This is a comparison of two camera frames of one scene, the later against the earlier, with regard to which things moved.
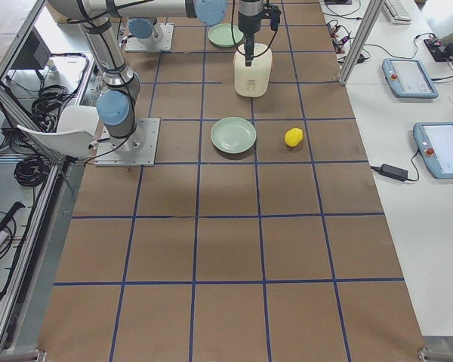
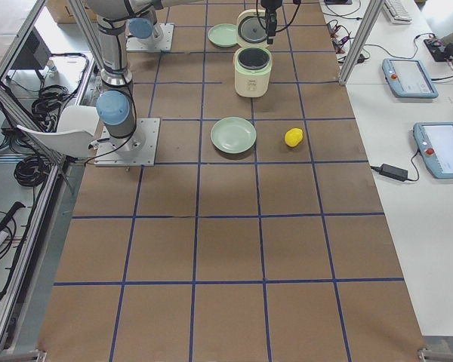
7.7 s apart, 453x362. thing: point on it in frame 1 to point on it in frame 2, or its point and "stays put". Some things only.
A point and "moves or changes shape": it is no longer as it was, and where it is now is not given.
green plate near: [233, 134] stays put
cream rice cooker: [253, 81] moves or changes shape
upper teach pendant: [408, 78] stays put
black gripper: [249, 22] to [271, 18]
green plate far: [221, 35] stays put
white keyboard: [397, 13] stays put
